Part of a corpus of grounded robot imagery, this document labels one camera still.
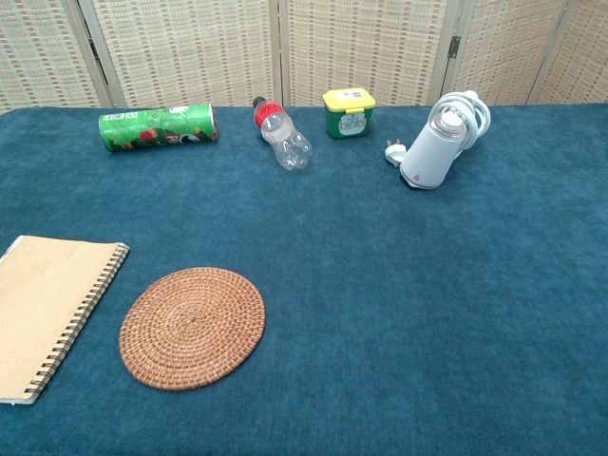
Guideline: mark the blue velvet tablecloth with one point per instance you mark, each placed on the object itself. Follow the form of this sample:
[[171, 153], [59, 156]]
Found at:
[[380, 285]]

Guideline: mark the round woven rattan coaster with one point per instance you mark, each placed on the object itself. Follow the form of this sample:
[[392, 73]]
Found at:
[[192, 328]]

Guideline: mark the white cylindrical electric appliance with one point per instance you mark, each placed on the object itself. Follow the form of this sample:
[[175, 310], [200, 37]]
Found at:
[[430, 157]]

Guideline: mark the green chip can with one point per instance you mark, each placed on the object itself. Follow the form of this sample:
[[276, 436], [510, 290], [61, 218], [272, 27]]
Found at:
[[157, 128]]

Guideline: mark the clear plastic bottle red label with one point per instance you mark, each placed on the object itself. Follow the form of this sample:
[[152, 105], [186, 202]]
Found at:
[[282, 135]]

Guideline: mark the metal screen hinge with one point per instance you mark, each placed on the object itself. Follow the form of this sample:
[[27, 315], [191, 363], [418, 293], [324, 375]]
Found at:
[[453, 46]]

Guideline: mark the green box yellow lid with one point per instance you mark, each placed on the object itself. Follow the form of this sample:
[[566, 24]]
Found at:
[[349, 119]]

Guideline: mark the woven folding screen panel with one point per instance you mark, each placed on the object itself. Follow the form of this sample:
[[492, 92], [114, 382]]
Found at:
[[190, 47], [38, 52], [366, 47], [584, 62], [503, 47]]

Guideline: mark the brown kraft spiral notebook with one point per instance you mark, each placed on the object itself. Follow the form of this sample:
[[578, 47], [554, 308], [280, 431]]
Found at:
[[43, 309]]

